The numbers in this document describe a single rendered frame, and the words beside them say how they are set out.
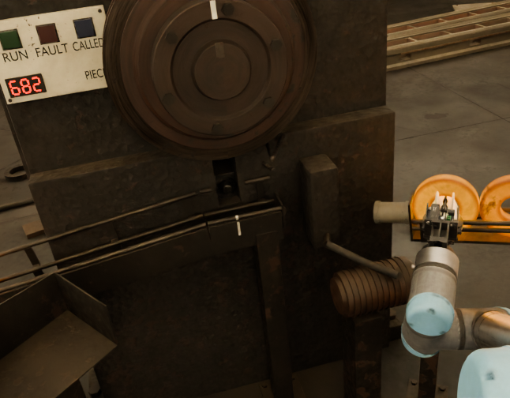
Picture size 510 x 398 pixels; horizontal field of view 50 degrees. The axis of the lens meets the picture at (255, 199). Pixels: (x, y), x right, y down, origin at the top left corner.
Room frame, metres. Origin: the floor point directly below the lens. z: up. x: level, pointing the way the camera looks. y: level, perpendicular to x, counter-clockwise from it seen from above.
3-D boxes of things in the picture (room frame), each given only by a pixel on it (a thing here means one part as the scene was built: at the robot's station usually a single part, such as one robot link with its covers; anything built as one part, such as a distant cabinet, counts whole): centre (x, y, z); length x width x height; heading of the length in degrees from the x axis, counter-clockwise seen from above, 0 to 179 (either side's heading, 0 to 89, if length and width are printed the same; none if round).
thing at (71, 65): (1.25, 0.41, 1.15); 0.26 x 0.02 x 0.18; 100
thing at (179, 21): (1.11, 0.04, 1.11); 0.28 x 0.06 x 0.28; 100
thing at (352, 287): (1.13, -0.29, 0.27); 0.22 x 0.13 x 0.53; 100
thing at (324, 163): (1.26, -0.17, 0.68); 0.11 x 0.08 x 0.24; 10
